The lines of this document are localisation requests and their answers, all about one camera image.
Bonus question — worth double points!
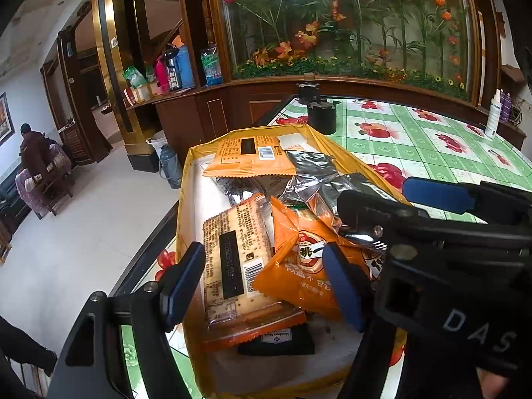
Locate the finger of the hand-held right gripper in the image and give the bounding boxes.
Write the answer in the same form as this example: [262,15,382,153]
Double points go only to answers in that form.
[402,177,532,233]
[336,190,441,258]

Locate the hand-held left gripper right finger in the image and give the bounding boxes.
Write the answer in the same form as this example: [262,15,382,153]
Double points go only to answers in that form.
[322,241,416,399]

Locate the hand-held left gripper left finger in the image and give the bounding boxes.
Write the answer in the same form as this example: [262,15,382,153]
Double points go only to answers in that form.
[49,241,207,399]

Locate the orange snack packet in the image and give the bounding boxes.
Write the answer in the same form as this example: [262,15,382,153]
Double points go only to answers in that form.
[251,197,387,321]
[202,130,297,179]

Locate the orange-edged cracker packet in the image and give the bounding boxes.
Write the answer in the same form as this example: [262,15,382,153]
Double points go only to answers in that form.
[202,193,308,352]

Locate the yellow cardboard tray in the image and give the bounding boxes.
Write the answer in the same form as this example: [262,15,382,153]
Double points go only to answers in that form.
[175,124,412,399]

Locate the small black snack packet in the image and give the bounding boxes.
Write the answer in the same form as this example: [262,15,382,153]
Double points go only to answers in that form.
[237,324,316,356]

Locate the white plastic bottle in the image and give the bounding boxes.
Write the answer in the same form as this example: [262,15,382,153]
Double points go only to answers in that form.
[484,89,504,140]

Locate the purple bottle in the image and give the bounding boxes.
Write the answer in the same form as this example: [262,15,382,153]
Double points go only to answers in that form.
[499,90,513,123]

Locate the grey-blue thermos jug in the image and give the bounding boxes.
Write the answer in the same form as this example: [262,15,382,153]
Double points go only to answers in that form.
[160,145,183,190]

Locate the small black pot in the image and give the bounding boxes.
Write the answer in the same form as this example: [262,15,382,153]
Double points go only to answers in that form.
[297,74,322,102]

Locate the white bucket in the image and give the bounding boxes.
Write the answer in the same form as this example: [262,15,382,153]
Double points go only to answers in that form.
[146,130,168,161]

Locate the wooden display cabinet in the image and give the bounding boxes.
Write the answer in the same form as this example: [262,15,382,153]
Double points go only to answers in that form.
[125,0,532,175]

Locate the table with patterned cloth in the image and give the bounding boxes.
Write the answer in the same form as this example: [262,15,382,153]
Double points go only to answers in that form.
[16,143,77,217]

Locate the person's dark trouser leg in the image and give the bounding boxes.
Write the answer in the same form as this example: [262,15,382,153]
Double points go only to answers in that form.
[0,316,59,399]

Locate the small red and white cartons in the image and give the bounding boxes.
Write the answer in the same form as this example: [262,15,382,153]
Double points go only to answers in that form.
[124,83,161,106]

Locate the glass case with artificial flowers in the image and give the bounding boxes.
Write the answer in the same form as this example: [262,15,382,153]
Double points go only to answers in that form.
[208,0,483,100]

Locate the dark bench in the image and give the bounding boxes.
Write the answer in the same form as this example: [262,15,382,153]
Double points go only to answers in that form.
[0,162,30,237]

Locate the red thermos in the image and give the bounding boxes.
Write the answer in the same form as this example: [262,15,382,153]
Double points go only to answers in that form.
[154,56,170,92]

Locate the dark thermos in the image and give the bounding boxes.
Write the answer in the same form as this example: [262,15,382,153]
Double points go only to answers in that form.
[164,44,180,91]

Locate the blue thermos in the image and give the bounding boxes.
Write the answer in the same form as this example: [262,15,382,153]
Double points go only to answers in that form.
[177,45,196,89]

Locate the blue and green bag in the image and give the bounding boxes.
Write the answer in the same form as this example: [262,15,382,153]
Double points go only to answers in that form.
[200,42,224,86]

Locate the gold-trimmed wooden pillar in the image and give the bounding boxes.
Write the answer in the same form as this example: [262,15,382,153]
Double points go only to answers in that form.
[91,0,163,171]

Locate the large black pot with handle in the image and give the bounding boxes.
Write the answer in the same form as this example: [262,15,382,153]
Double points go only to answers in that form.
[307,96,339,134]

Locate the black cables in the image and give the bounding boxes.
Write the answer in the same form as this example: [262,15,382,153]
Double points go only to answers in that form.
[511,95,530,125]

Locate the wooden door frame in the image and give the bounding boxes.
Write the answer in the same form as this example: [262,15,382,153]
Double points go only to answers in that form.
[42,29,113,165]

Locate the framed wall picture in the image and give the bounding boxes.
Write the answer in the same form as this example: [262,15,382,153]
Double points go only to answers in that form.
[0,91,10,146]

